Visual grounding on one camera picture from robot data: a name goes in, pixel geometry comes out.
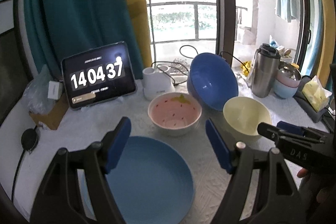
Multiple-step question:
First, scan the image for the yellow crinkled wrapper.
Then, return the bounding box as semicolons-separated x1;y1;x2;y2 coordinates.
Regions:
237;61;253;78

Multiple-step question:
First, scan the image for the black charger cable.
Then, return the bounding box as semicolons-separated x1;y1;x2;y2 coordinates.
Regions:
219;50;245;67

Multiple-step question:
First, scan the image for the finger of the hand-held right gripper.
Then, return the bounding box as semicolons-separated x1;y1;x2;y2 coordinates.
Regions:
257;122;325;145
277;121;331;139

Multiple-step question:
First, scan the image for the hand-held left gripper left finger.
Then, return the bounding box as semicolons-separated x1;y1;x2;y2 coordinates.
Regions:
30;117;131;224

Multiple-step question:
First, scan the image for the teal curtain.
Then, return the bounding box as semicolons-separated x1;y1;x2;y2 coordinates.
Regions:
23;0;144;81

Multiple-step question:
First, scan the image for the black round puck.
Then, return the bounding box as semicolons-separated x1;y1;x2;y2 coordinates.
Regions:
21;128;39;154

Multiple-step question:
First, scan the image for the tablet showing clock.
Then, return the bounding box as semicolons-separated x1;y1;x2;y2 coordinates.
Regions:
61;41;137;109

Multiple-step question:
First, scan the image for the cream bowl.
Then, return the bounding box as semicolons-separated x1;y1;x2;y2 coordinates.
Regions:
223;97;272;141

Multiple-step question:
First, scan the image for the black lamp cable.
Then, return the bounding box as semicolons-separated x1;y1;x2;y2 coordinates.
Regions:
151;61;190;87

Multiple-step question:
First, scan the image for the yellow tissue pack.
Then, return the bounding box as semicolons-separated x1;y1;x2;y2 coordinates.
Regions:
302;75;333;112

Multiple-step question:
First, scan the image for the cardboard box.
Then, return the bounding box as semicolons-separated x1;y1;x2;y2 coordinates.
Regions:
28;92;70;130

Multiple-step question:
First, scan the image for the white power strip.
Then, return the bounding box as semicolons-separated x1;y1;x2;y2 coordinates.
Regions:
168;74;190;85

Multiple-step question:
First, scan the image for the clear plastic bag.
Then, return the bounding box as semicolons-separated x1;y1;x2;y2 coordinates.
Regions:
23;63;64;115

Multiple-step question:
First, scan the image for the light blue bowl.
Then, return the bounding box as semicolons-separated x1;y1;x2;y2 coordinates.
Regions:
273;79;299;99

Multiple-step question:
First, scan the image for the steel tumbler with black lid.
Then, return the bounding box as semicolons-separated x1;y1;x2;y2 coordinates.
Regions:
251;43;281;98

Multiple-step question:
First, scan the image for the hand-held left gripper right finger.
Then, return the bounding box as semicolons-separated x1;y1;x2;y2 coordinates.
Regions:
205;119;306;224

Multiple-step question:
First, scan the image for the small white box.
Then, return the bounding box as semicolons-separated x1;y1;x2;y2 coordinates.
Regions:
48;81;63;100

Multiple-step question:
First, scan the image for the blue plate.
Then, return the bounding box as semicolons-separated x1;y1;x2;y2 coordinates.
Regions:
78;136;195;224

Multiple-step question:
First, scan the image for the pale pink bowl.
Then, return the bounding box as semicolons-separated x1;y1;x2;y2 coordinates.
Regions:
274;72;301;88

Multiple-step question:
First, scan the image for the person's right hand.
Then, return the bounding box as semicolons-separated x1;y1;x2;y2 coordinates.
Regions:
297;168;336;205

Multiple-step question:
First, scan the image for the black looped cable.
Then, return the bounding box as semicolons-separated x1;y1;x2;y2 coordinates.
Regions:
180;45;200;62

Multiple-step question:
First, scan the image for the dark sliding door frame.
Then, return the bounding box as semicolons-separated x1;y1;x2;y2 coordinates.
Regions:
211;0;238;59

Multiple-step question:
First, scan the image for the black phone cable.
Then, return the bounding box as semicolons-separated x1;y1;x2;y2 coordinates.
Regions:
325;105;336;121

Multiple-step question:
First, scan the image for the yellow curtain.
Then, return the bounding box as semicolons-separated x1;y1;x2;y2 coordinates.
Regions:
115;0;153;67
312;0;336;88

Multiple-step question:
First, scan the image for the black puck cable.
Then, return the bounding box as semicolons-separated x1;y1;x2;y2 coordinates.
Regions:
11;150;30;202

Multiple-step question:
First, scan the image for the dark blue bowl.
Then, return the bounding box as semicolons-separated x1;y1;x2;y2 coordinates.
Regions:
187;52;239;112

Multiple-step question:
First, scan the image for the steel bowl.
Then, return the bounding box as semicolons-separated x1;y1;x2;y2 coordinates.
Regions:
277;61;302;82

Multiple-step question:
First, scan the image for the pink strawberry print bowl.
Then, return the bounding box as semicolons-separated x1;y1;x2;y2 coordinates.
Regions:
147;93;202;137

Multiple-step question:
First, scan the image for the black balcony railing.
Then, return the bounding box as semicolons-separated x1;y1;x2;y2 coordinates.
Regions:
146;1;248;42

